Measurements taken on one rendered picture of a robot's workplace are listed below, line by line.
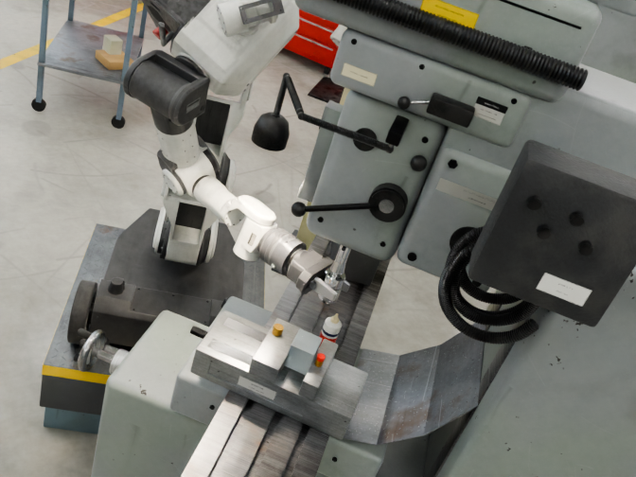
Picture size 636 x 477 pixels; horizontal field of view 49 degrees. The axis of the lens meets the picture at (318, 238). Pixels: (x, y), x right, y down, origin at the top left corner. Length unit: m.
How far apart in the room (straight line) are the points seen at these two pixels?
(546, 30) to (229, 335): 0.87
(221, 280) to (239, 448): 1.10
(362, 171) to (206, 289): 1.18
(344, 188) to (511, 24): 0.42
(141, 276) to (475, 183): 1.40
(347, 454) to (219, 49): 0.93
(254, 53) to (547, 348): 0.86
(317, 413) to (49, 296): 1.87
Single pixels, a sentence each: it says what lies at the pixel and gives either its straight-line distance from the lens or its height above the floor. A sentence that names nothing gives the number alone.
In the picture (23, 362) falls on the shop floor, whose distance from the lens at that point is 2.87.
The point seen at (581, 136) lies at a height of 1.70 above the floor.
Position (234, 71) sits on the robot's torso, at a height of 1.49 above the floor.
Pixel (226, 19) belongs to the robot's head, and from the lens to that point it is 1.47.
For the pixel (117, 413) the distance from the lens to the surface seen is 1.82.
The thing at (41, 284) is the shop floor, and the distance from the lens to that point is 3.20.
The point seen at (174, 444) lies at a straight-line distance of 1.81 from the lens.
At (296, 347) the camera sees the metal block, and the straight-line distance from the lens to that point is 1.44.
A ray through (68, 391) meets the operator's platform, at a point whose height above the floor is 0.30.
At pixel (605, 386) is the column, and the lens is 1.35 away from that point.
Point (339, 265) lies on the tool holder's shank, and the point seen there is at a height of 1.22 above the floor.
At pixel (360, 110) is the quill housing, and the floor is 1.60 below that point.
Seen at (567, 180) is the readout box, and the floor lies 1.71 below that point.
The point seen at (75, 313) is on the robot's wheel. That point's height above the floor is 0.56.
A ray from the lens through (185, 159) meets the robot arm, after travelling 1.72.
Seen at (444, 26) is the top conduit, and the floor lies 1.80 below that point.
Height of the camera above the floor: 2.05
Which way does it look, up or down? 32 degrees down
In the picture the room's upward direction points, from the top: 19 degrees clockwise
